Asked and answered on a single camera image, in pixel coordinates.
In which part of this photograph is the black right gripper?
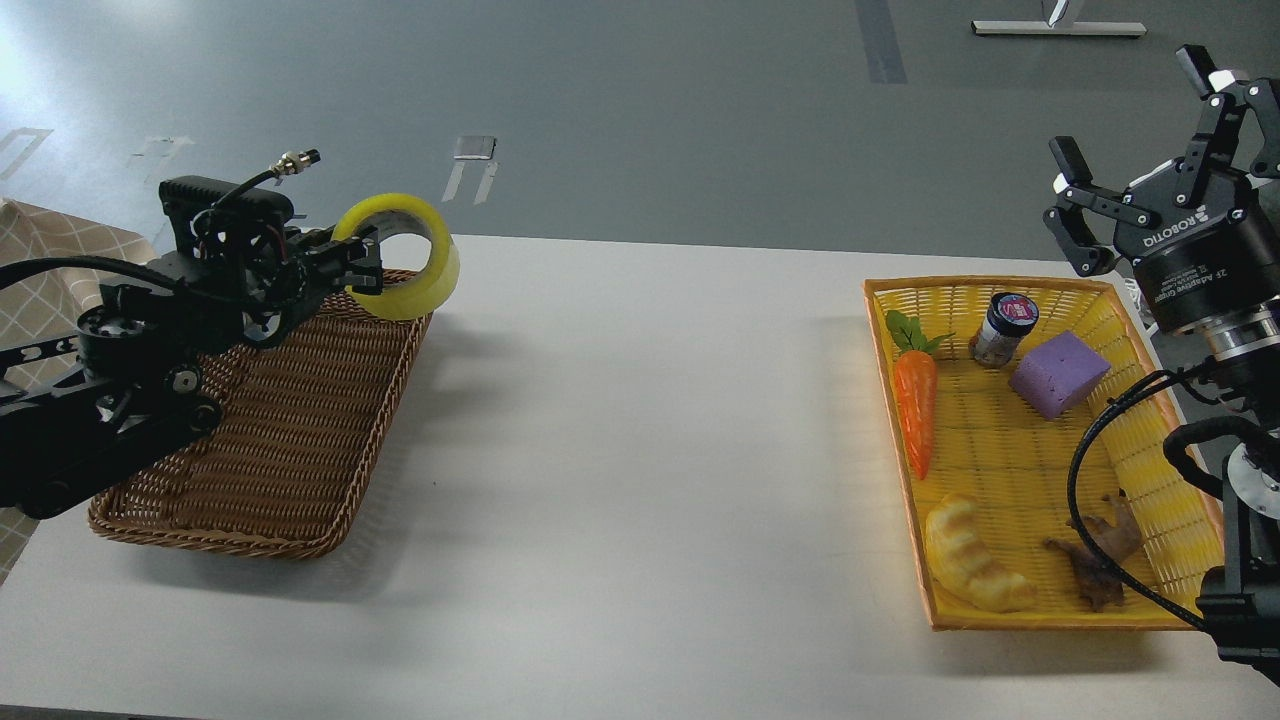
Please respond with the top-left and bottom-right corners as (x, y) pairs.
(1043, 44), (1279, 332)

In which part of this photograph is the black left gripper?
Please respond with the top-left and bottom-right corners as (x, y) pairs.
(200, 225), (385, 351)

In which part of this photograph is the yellow tape roll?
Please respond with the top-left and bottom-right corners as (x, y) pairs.
(333, 193), (460, 322)

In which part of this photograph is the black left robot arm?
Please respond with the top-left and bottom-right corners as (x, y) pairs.
(1, 149), (384, 520)

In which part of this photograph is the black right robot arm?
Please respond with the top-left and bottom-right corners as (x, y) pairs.
(1043, 44), (1279, 682)

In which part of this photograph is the brown wicker basket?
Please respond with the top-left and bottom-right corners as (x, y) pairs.
(87, 293), (430, 560)

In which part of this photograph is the white stand base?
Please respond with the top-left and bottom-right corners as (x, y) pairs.
(970, 1), (1148, 38)

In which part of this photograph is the small dark jar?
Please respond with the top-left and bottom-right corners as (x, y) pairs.
(969, 292), (1041, 369)

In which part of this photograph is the purple foam block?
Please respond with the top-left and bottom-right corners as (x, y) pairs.
(1009, 331), (1112, 421)

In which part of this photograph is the yellow plastic basket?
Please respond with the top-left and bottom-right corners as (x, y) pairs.
(863, 275), (1222, 632)

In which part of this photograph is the orange toy carrot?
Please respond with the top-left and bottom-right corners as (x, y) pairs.
(884, 309), (954, 479)

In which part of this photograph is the beige checkered cloth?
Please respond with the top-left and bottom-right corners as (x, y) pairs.
(1, 199), (157, 584)

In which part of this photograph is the brown toy animal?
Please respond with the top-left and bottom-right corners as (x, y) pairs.
(1041, 489), (1144, 612)

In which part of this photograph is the yellow toy croissant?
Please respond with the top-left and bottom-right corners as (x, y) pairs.
(924, 493), (1037, 614)

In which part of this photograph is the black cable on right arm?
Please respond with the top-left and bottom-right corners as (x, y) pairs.
(1066, 365), (1226, 633)

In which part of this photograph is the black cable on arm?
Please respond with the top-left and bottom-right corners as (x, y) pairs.
(0, 255), (191, 301)
(1066, 365), (1226, 633)

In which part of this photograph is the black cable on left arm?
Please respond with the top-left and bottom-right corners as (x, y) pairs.
(0, 255), (191, 301)

